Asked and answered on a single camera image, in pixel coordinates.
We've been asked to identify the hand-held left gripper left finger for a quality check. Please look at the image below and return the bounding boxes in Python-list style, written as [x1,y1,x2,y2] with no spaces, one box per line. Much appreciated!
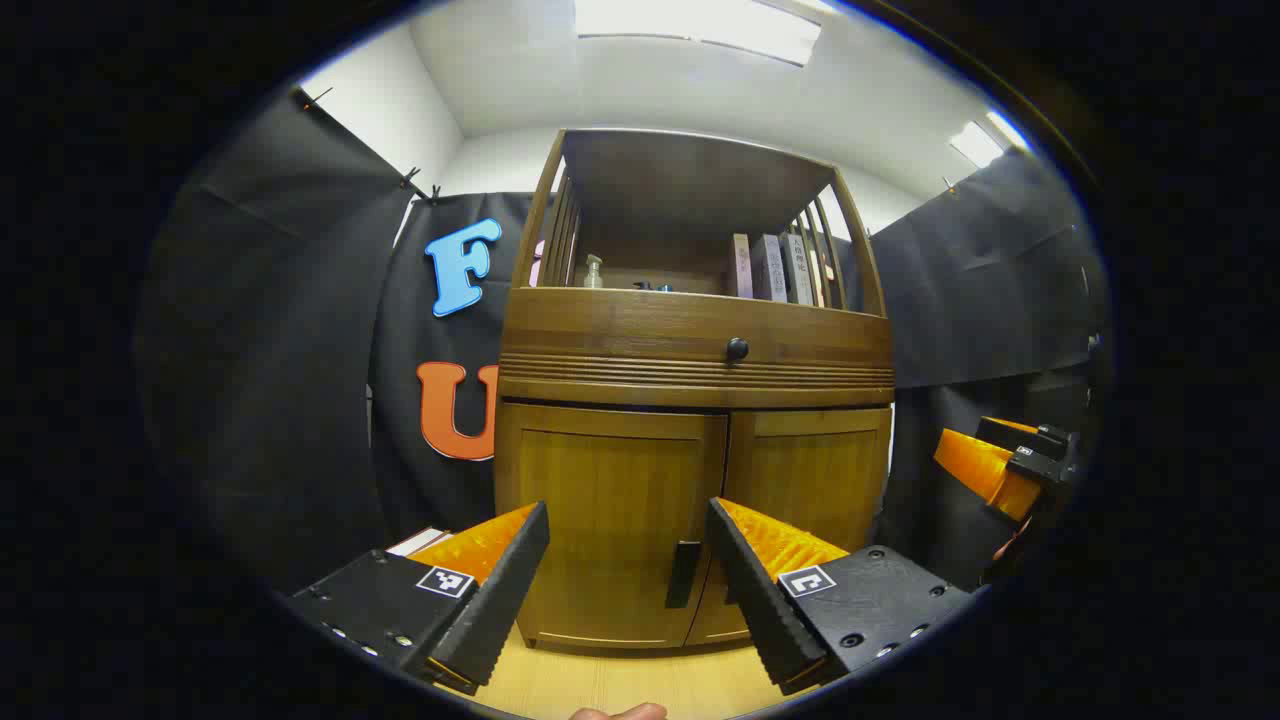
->
[288,500,551,693]

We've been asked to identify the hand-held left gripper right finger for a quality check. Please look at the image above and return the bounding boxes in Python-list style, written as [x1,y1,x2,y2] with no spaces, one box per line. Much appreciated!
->
[705,496,975,697]

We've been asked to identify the wooden cabinet door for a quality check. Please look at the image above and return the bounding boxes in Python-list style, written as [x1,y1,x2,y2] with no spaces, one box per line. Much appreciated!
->
[685,408,893,646]
[497,402,729,649]

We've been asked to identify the wooden shoe cabinet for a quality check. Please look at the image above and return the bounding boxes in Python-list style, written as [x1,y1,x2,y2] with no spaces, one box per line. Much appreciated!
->
[493,127,896,653]

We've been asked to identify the wooden cabinet drawer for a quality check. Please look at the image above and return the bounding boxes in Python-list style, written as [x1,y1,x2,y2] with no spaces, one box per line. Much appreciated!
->
[498,287,896,407]

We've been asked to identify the red-brown book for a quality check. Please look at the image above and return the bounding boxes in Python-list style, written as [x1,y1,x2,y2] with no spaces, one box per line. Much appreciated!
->
[385,526,453,559]

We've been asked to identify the tan book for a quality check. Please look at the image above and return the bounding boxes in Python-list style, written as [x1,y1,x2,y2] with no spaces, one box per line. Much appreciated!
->
[803,235,829,308]

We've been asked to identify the white book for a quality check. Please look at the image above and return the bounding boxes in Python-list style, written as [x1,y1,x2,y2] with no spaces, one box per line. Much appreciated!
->
[779,231,816,307]

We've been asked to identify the grey book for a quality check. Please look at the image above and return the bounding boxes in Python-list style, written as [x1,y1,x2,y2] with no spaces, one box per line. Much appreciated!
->
[751,234,790,303]

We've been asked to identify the small ceiling light panel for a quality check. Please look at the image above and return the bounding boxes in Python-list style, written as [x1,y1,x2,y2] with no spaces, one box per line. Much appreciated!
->
[948,108,1033,169]

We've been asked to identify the black backdrop cloth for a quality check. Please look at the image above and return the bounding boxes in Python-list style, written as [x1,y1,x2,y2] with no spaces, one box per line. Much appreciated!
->
[140,85,1111,601]

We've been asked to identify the large ceiling light panel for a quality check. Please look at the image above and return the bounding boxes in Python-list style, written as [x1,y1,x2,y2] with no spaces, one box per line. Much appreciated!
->
[573,0,823,67]

